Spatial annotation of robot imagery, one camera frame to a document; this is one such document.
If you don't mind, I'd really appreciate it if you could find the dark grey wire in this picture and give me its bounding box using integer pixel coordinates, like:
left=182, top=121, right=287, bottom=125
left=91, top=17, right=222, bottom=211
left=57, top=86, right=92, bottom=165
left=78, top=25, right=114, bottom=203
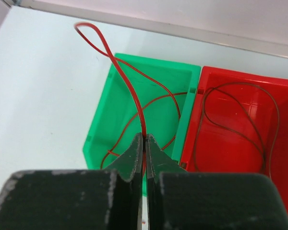
left=193, top=82, right=281, bottom=178

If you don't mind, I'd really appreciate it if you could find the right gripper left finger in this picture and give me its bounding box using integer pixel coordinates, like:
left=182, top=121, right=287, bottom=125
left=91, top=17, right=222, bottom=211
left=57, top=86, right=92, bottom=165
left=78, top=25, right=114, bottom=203
left=0, top=134, right=144, bottom=230

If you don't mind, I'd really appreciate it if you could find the left green bin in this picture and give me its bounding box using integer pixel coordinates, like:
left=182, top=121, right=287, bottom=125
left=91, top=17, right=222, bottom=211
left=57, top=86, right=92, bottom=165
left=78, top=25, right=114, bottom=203
left=83, top=53, right=201, bottom=169

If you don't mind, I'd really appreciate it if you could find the red bin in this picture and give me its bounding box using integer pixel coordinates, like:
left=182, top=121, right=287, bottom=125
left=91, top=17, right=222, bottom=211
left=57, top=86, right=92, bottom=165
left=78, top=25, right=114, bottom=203
left=180, top=66, right=288, bottom=212

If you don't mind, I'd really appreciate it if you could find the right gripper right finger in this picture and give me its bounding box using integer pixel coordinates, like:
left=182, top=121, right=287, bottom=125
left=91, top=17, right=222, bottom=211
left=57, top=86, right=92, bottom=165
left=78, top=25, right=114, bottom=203
left=145, top=134, right=288, bottom=230

